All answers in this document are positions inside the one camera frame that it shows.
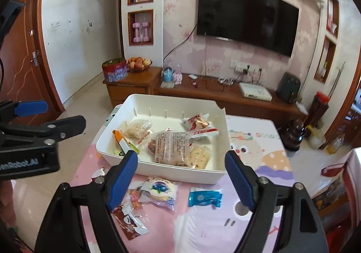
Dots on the white set-top box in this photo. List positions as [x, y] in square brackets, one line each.
[252, 91]

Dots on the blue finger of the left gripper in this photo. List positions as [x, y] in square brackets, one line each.
[13, 135]
[10, 110]

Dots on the pink toy figure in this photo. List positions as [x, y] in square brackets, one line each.
[177, 74]

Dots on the white plastic jug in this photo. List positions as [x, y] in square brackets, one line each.
[316, 138]

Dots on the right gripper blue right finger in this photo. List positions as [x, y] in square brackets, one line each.
[300, 227]

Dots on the brown date bar pack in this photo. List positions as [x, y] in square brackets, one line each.
[130, 224]

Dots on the white plastic storage bin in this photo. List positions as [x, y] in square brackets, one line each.
[166, 113]

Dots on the small clear candy pack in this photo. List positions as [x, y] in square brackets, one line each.
[134, 194]

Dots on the wooden tv cabinet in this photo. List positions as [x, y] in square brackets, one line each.
[228, 97]

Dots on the large clear printed biscuit bag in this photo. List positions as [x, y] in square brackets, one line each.
[172, 148]

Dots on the green snack packet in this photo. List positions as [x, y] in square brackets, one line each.
[118, 153]

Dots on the puffed rice cake pack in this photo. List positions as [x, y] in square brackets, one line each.
[137, 128]

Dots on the blueberry pastry pack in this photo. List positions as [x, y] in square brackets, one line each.
[159, 191]

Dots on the fruit bowl with apples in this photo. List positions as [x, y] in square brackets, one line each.
[138, 64]

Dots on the wooden door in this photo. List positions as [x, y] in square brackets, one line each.
[27, 72]

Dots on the red lidded dark container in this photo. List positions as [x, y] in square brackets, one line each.
[318, 107]

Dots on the red round tin box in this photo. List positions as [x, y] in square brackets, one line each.
[114, 70]

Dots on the red white triangular snack pack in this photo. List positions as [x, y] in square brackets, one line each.
[199, 126]

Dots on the clear nut candy pack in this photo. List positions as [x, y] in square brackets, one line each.
[148, 142]

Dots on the dark green air fryer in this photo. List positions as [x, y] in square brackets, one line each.
[288, 88]

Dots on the orange white snack stick pack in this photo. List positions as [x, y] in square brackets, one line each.
[124, 145]

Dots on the blue foil candy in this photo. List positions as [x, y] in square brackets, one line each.
[205, 197]

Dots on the pink dumbbells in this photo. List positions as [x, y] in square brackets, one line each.
[141, 32]

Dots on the rice cracker clear pack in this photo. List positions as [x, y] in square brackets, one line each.
[199, 157]

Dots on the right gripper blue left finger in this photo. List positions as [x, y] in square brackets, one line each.
[62, 229]

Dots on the black wall television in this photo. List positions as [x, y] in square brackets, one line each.
[270, 24]

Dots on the blue snow globe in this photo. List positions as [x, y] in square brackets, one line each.
[167, 74]

